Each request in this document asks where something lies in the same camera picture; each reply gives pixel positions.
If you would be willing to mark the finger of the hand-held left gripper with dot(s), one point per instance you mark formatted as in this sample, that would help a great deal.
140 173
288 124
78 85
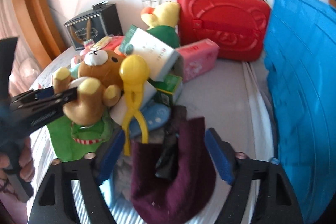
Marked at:
44 111
43 94

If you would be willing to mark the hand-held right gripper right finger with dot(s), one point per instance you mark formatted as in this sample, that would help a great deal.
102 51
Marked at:
218 158

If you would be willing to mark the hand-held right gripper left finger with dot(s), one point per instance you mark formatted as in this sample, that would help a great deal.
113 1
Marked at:
113 158

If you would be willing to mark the maroon knit hat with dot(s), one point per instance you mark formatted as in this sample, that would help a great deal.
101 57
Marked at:
183 187

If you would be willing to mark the brown bear plush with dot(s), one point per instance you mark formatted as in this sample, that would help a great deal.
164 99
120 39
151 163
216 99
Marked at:
92 82

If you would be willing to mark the blue plastic crate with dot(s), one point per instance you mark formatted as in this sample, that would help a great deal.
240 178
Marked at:
302 95

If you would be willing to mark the grey round desktop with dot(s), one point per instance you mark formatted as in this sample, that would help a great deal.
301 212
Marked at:
48 74

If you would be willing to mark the person's left hand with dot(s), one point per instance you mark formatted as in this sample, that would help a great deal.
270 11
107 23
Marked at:
25 161

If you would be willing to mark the white plastic bag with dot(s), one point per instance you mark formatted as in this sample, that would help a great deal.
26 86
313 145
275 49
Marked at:
27 70

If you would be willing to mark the green plush toy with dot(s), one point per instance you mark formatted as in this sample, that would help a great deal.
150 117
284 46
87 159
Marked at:
65 140

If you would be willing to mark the black cloth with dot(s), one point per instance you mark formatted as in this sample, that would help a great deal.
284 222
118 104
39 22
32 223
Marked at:
170 150

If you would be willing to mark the sheer pink curtain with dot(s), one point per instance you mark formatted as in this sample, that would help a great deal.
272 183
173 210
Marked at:
13 16

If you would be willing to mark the yellow plastic tongs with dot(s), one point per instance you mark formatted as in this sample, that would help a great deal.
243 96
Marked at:
132 82

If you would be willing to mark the pink snack box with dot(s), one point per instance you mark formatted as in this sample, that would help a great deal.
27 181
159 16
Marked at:
107 43

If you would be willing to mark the black gift bag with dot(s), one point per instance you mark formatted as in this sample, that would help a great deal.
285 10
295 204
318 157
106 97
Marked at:
97 27

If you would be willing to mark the dark green box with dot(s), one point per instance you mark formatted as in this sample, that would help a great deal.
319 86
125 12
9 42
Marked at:
168 87

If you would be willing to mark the pink tissue packet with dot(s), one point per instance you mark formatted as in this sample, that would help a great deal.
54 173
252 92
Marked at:
199 58

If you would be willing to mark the black binder clip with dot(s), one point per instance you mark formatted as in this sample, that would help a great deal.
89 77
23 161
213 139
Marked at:
99 5

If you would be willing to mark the white green carton box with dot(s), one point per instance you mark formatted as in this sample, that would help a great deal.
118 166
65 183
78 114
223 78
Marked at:
149 50

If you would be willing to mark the red bear-embossed suitcase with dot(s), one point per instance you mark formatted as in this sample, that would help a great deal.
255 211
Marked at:
223 19

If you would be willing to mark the yellow duck plush green shirt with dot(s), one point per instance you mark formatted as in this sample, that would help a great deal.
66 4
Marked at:
162 22

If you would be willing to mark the orange wooden door frame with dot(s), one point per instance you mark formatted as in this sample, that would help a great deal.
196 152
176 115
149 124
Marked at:
39 3

